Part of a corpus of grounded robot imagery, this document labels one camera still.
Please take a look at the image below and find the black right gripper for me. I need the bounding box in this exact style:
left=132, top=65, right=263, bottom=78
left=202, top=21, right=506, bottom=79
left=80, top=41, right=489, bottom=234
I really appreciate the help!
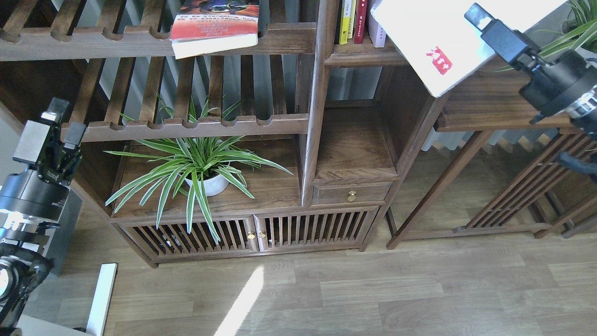
left=464, top=3, right=597, bottom=124

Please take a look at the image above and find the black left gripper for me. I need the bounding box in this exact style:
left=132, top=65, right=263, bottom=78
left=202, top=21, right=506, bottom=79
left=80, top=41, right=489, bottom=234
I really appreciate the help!
left=1, top=98, right=87, bottom=223

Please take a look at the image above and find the large white book red stamp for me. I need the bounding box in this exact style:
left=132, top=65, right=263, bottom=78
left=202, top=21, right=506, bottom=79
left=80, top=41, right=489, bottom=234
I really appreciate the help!
left=370, top=0, right=567, bottom=98

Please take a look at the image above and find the pale lilac white book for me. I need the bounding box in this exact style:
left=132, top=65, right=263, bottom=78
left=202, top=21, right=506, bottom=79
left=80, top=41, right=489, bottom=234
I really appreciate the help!
left=367, top=12, right=386, bottom=48

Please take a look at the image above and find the red orange cover book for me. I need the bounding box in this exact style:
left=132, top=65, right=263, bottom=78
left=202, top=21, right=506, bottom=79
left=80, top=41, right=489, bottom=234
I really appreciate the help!
left=170, top=0, right=260, bottom=59

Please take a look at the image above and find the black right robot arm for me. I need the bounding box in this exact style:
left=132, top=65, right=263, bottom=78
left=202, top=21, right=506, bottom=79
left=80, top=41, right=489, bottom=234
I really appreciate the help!
left=464, top=3, right=596, bottom=140

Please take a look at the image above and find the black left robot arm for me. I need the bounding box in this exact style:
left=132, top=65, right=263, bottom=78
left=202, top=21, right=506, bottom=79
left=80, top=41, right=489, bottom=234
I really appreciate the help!
left=0, top=98, right=87, bottom=336

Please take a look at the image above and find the potted plant white pot right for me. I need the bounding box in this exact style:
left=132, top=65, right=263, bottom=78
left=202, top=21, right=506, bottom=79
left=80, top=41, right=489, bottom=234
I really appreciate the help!
left=494, top=0, right=597, bottom=73

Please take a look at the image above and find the dark red upright book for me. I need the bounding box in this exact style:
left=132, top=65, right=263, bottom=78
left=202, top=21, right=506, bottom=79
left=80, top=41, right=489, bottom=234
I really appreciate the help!
left=354, top=0, right=368, bottom=44

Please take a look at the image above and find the cream thin upright book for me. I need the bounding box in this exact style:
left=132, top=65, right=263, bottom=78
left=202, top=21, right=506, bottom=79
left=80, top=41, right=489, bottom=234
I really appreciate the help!
left=347, top=0, right=357, bottom=40

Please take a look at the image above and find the yellow upright book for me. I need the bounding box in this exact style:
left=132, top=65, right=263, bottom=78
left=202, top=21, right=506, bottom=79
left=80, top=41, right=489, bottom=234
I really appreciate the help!
left=337, top=0, right=352, bottom=44

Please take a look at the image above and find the spider plant white pot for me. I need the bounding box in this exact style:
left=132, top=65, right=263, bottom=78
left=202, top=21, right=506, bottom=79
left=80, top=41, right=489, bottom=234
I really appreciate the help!
left=106, top=136, right=286, bottom=242

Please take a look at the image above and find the dark wooden bookshelf cabinet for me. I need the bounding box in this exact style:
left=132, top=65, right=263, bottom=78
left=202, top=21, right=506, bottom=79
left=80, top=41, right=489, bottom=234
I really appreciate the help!
left=1, top=0, right=445, bottom=267

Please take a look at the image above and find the wooden side table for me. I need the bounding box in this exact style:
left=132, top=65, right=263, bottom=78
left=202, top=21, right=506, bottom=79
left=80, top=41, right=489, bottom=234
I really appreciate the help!
left=387, top=58, right=596, bottom=249

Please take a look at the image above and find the left slatted cabinet door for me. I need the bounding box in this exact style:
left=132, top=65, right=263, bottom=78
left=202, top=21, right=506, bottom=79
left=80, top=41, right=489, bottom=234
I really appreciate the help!
left=118, top=216, right=259, bottom=264

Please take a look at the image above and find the slatted cabinet door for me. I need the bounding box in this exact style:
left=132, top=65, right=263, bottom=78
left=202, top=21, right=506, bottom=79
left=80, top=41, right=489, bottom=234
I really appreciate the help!
left=118, top=216, right=259, bottom=264
left=254, top=206, right=379, bottom=254

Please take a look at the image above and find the small drawer brass knob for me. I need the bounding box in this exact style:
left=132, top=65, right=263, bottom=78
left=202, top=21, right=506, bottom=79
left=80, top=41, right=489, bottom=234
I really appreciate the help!
left=311, top=182, right=392, bottom=205

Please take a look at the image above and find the white table leg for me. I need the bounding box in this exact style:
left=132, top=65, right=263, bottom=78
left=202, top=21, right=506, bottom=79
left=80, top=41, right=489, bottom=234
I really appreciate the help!
left=87, top=262, right=118, bottom=336

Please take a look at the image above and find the right slatted cabinet door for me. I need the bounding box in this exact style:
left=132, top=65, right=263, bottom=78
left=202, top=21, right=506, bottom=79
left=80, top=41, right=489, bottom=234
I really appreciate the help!
left=254, top=206, right=379, bottom=254

